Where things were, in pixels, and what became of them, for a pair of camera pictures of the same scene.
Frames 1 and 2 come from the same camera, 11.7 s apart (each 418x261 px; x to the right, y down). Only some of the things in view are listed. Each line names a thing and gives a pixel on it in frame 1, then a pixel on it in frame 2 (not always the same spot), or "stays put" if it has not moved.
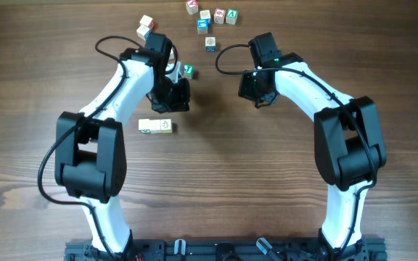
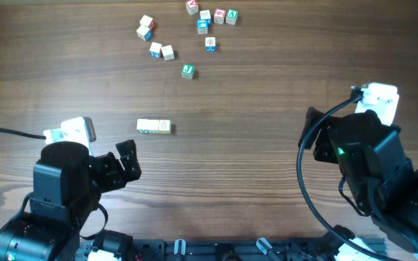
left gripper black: (173, 100) → (111, 168)
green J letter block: (188, 71) stays put
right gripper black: (254, 93) → (318, 135)
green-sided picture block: (166, 125) stays put
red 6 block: (219, 14) stays put
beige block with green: (155, 127) stays put
